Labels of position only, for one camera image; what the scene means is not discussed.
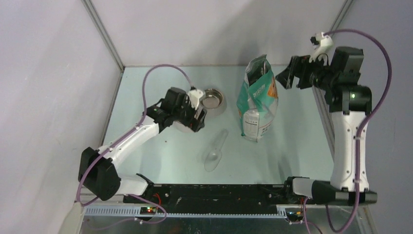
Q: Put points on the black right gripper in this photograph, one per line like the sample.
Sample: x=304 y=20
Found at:
x=301 y=66

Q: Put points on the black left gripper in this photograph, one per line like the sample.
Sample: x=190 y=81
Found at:
x=194 y=124

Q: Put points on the teal pet food bag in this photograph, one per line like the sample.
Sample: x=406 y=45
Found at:
x=258 y=99

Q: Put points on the clear plastic scoop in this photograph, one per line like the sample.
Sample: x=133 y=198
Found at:
x=214 y=153

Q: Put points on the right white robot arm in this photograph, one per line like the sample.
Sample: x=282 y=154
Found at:
x=349 y=104

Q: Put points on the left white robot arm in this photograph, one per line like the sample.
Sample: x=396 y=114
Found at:
x=98 y=167

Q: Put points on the grey double bowl stand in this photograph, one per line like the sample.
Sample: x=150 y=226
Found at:
x=211 y=113

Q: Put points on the right steel bowl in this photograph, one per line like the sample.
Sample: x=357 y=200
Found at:
x=213 y=99

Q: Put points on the left controller board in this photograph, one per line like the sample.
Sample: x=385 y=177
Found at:
x=148 y=210

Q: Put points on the controller board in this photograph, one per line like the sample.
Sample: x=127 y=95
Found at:
x=148 y=210
x=294 y=217

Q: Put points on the right controller board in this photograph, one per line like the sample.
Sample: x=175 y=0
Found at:
x=294 y=217

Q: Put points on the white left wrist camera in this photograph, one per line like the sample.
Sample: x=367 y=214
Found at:
x=195 y=96

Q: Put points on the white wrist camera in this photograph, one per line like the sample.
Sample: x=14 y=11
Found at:
x=195 y=96
x=321 y=43

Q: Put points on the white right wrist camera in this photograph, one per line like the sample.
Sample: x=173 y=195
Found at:
x=321 y=43

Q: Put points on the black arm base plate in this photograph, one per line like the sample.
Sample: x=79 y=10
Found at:
x=224 y=199

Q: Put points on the aluminium frame rail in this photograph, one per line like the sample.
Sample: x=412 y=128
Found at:
x=318 y=192

